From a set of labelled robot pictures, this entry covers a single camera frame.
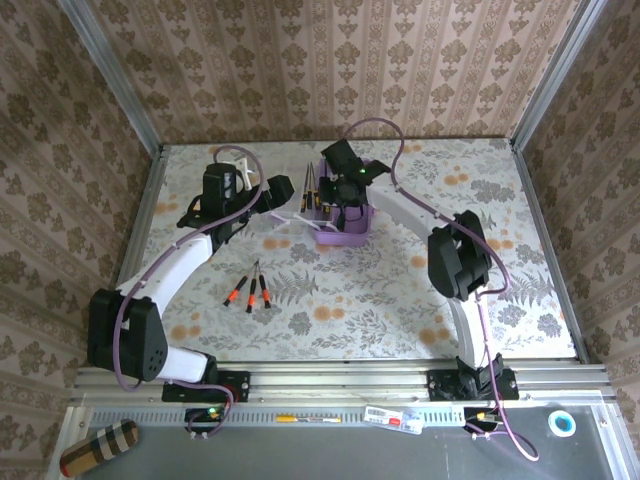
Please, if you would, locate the clear plastic box lid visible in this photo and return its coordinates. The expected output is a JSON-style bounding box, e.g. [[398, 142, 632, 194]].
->
[[252, 207, 331, 237]]

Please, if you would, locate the purple tool box base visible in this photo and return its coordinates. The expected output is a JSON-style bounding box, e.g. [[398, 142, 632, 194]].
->
[[310, 156, 377, 247]]

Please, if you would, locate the aluminium frame post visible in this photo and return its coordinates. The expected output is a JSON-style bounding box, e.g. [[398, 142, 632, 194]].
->
[[508, 0, 610, 152], [55, 0, 165, 154]]

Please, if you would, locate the slotted grey cable duct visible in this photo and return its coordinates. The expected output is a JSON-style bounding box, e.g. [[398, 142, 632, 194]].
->
[[87, 405, 469, 429]]

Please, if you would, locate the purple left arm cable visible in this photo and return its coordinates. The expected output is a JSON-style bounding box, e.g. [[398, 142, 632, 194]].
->
[[113, 144, 265, 392]]

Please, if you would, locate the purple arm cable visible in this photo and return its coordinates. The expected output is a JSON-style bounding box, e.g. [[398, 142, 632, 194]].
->
[[342, 117, 541, 462], [113, 144, 265, 392]]

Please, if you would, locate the white tape roll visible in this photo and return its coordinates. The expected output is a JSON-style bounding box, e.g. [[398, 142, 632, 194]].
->
[[546, 409, 579, 439]]

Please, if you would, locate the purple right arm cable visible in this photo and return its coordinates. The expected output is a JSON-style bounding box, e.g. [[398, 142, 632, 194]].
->
[[342, 117, 541, 462]]

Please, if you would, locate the striped fabric pouch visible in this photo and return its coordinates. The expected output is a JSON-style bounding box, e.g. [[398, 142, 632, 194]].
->
[[58, 418, 141, 477]]

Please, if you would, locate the barcode label card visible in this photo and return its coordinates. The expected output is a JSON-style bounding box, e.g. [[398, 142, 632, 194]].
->
[[363, 403, 405, 429]]

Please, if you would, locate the aluminium table side rail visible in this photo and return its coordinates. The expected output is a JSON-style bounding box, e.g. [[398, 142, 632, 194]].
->
[[509, 139, 591, 364], [93, 143, 166, 369]]

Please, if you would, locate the aluminium table front rail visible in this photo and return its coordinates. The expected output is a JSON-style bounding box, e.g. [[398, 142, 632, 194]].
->
[[69, 362, 616, 407]]

